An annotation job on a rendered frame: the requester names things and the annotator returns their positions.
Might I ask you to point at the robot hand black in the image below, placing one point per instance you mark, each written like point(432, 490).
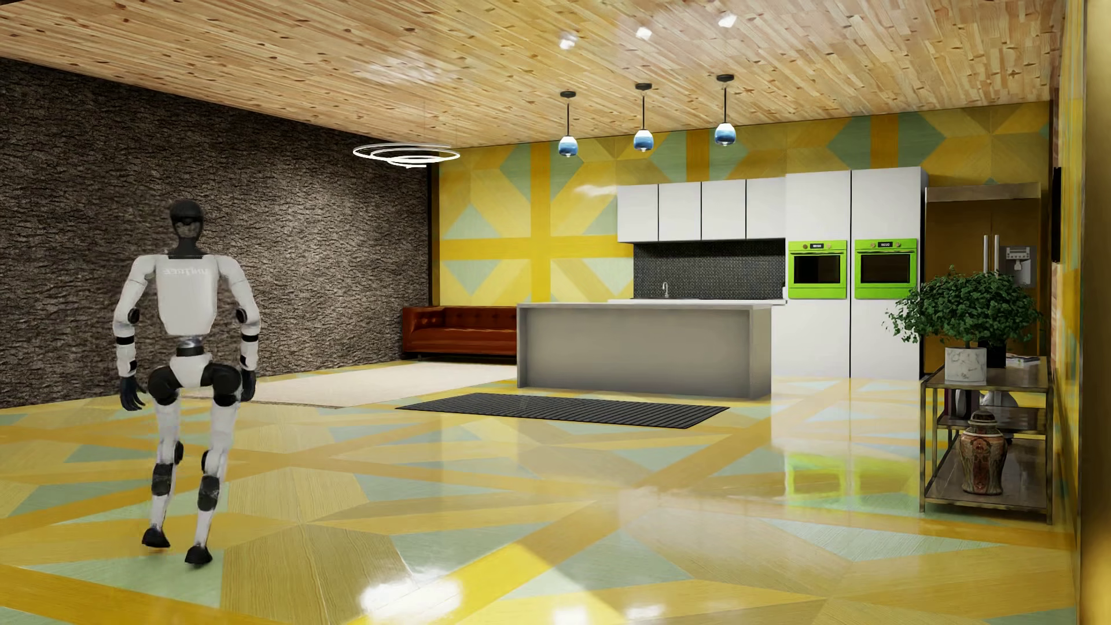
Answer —
point(248, 385)
point(131, 394)

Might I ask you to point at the grey kitchen island counter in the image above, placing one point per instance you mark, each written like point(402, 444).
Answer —
point(642, 352)

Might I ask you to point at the right robot leg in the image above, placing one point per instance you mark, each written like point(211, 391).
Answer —
point(166, 434)

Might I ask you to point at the robot leg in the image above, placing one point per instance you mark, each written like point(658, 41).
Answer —
point(166, 434)
point(214, 451)

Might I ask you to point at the left robot leg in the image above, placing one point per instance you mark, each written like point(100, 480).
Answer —
point(214, 451)

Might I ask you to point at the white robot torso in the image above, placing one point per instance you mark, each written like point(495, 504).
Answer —
point(187, 299)

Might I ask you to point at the beige area rug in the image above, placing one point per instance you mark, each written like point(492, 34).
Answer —
point(373, 382)

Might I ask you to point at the robot head black visor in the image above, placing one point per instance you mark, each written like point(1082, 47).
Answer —
point(187, 224)

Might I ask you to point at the brown leather sofa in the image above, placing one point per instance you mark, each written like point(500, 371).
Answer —
point(460, 332)

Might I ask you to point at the black ribbed floor mat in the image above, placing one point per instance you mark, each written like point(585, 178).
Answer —
point(564, 410)

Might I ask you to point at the blue glass pendant lamp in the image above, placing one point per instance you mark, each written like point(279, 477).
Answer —
point(643, 139)
point(568, 144)
point(725, 133)

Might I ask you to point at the dark tiled backsplash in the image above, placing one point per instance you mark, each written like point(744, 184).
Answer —
point(707, 271)

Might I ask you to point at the tall white oven cabinet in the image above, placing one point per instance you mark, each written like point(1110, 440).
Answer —
point(816, 338)

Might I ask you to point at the green built-in oven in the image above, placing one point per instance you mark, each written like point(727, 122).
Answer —
point(885, 269)
point(817, 271)

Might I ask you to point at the green potted plant white pot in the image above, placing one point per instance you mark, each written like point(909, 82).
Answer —
point(963, 312)

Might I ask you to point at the brown refrigerator with dispenser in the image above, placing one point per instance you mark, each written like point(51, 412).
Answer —
point(959, 234)

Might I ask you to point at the ornate red ceramic vase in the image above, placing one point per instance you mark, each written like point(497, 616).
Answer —
point(982, 456)

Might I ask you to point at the metal shelf rack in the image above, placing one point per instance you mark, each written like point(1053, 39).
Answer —
point(1024, 378)

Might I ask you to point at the white wall cabinets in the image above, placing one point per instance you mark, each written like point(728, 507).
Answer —
point(699, 210)

